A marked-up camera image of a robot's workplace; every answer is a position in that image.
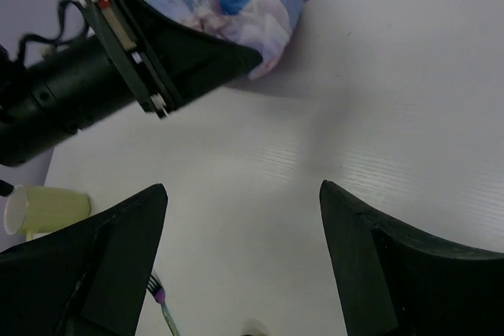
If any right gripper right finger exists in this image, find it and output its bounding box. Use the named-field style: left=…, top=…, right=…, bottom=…
left=319, top=181, right=503, bottom=335

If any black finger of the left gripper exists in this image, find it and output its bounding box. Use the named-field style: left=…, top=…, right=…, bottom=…
left=114, top=0, right=262, bottom=110

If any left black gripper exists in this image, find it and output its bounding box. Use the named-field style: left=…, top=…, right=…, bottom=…
left=1, top=0, right=181, bottom=167

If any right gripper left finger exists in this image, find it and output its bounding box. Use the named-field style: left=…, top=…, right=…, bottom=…
left=1, top=184, right=168, bottom=335

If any iridescent fork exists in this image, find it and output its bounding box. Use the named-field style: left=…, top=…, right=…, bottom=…
left=146, top=271, right=180, bottom=336

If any pale yellow mug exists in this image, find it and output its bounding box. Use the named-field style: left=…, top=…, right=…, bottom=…
left=3, top=185, right=92, bottom=241

